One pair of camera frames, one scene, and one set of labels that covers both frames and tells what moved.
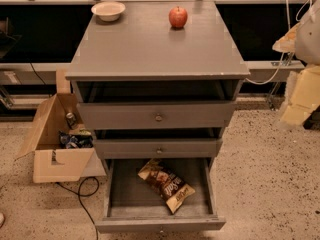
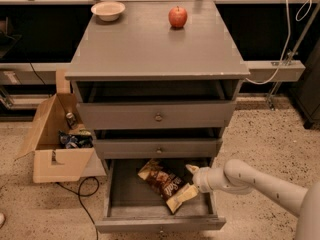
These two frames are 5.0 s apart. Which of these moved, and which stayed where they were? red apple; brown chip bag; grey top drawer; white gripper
Moved: white gripper
Stayed: brown chip bag; grey top drawer; red apple
